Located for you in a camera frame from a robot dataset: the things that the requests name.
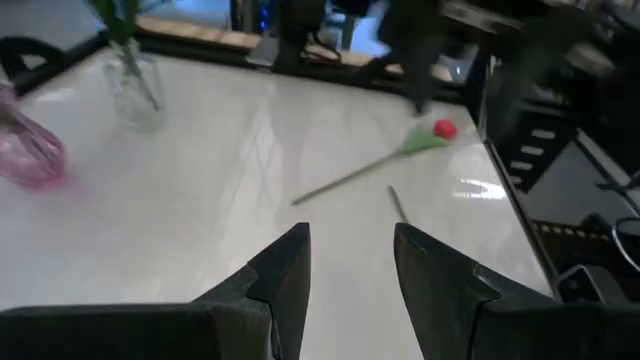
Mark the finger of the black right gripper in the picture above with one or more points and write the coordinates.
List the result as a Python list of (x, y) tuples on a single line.
[(427, 85), (412, 85)]

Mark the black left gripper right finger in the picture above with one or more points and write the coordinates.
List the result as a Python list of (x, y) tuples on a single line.
[(500, 332)]

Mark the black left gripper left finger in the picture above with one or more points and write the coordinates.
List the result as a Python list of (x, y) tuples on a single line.
[(150, 335)]

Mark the red blossom sprig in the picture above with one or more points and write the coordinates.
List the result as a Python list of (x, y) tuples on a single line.
[(117, 17)]

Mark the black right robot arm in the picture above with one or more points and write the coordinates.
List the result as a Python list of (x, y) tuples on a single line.
[(300, 30)]

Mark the purple glass vase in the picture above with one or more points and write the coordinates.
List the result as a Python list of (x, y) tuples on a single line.
[(30, 155)]

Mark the clear glass vase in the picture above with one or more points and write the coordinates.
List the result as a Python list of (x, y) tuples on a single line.
[(132, 105)]

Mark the red artificial tulip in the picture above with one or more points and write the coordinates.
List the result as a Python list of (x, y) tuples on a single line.
[(445, 129)]

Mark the silver mounting plate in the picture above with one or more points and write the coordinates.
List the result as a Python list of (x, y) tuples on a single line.
[(261, 52)]

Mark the black table frame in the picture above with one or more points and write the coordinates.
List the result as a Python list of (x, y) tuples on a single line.
[(200, 56)]

